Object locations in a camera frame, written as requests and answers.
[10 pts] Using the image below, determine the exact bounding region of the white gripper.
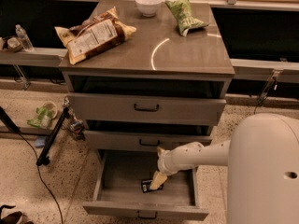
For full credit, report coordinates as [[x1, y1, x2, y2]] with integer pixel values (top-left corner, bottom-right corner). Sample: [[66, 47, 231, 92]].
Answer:
[[149, 142, 204, 190]]

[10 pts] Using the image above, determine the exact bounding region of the blue rxbar blueberry bar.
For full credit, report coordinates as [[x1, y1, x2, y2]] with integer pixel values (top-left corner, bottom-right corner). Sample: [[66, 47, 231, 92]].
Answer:
[[141, 179, 164, 193]]

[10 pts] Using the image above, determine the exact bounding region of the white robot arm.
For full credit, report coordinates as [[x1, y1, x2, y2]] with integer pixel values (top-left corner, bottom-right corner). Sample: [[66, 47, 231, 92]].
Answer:
[[149, 113, 299, 224]]

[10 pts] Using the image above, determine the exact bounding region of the bottom grey open drawer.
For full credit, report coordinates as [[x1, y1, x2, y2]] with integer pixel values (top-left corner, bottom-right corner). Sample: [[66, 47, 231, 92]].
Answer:
[[83, 150, 208, 221]]

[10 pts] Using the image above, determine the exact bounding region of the middle grey drawer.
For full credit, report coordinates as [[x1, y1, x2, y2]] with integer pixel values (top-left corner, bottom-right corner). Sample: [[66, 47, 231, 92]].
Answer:
[[84, 131, 212, 152]]

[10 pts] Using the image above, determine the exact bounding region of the grey drawer cabinet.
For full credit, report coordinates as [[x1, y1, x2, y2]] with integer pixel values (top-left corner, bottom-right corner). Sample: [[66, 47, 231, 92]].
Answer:
[[58, 0, 235, 221]]

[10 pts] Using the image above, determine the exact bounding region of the top grey drawer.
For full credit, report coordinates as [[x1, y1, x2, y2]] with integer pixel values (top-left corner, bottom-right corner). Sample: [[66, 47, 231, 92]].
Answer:
[[68, 92, 226, 126]]

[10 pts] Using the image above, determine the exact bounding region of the black tripod leg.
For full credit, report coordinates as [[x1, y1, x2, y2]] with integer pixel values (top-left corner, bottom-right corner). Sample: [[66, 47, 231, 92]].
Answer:
[[36, 107, 69, 166]]

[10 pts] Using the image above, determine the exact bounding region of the green white packet on floor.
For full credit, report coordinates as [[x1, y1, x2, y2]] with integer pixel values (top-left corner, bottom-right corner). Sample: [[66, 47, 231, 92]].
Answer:
[[27, 101, 58, 129]]

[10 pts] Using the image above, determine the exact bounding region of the brown yellow chip bag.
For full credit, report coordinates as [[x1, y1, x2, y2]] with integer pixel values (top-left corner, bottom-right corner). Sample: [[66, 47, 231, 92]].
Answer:
[[55, 7, 136, 65]]

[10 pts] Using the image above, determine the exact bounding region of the grey side shelf right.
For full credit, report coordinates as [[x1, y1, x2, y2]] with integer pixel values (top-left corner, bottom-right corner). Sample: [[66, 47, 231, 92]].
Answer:
[[231, 59, 299, 83]]

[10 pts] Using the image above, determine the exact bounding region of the grey side shelf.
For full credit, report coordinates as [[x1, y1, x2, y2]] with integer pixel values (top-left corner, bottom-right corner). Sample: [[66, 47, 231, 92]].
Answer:
[[231, 59, 299, 83], [0, 48, 66, 67]]

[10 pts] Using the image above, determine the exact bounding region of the green chip bag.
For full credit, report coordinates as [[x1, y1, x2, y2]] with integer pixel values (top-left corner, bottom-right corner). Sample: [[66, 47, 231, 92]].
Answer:
[[165, 0, 208, 36]]

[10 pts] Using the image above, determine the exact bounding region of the white bowl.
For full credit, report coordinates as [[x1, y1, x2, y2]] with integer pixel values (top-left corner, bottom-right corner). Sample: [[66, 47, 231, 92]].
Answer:
[[135, 0, 163, 17]]

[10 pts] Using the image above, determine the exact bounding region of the grey side shelf left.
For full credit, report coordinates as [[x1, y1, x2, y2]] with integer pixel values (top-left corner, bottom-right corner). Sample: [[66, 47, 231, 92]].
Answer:
[[0, 48, 66, 67]]

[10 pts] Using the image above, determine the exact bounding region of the clear water bottle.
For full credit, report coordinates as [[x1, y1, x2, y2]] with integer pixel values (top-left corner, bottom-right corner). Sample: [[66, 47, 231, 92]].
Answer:
[[15, 24, 34, 52]]

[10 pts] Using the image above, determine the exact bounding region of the small basket with items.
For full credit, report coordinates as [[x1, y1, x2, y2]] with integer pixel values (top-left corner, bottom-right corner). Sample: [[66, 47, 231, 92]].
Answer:
[[0, 36, 22, 52]]

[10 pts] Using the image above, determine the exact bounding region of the small wire rack with can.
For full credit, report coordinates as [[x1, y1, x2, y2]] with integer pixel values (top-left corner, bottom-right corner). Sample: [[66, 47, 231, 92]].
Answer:
[[63, 96, 85, 141]]

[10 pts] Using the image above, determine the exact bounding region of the black power adapter with cable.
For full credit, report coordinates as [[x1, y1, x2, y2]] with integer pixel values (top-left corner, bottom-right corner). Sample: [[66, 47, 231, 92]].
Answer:
[[253, 78, 278, 113]]

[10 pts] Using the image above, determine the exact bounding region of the black floor cable left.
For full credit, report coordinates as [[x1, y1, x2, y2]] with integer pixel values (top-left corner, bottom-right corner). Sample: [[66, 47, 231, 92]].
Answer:
[[0, 106, 64, 224]]

